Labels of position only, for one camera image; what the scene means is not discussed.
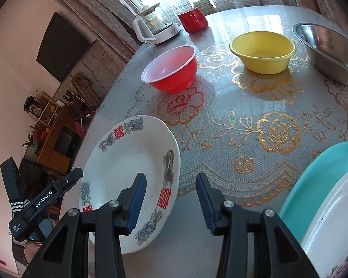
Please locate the teal plate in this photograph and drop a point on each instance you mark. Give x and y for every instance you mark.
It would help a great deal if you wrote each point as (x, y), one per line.
(313, 176)

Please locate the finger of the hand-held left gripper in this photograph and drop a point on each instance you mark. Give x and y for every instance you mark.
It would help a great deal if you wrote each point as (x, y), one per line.
(72, 178)

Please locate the red plastic bowl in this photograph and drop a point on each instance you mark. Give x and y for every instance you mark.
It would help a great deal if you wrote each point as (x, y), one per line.
(174, 78)

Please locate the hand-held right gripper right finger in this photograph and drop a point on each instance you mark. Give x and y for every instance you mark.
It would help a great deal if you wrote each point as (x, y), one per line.
(204, 205)

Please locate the white electric glass kettle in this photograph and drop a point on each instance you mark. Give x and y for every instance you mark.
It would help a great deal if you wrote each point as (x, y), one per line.
(165, 33)

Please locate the red mug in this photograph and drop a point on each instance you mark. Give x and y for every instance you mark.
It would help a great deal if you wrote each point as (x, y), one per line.
(194, 21)

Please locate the white plate with pink flowers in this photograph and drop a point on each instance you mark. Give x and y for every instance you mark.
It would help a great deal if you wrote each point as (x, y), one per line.
(336, 223)

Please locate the green potted plant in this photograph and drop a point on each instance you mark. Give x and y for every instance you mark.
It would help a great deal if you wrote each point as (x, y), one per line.
(32, 143)

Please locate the dark striped cloth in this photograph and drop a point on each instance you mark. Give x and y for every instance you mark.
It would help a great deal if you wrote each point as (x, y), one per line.
(13, 179)

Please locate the stainless steel bowl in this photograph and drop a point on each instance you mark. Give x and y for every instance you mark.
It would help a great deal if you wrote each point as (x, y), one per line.
(330, 55)

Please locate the wooden cabinet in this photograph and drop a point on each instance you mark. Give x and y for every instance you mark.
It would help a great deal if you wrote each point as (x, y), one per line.
(55, 147)

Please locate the yellow plastic bowl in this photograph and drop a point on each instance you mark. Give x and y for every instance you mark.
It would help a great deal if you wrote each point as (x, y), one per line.
(264, 60)

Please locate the gold floral lace tablecloth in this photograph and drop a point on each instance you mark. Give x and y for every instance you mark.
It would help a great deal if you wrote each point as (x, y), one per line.
(249, 107)

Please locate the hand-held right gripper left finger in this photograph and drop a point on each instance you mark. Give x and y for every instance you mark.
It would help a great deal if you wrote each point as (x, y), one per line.
(136, 205)

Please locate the black wall television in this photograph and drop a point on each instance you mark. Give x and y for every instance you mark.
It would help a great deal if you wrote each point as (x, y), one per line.
(63, 49)

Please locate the white plate with red print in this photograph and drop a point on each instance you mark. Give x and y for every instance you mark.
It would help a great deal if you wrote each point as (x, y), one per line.
(133, 150)

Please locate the person's left hand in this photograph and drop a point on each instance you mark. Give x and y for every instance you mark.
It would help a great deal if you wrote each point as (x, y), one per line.
(34, 246)

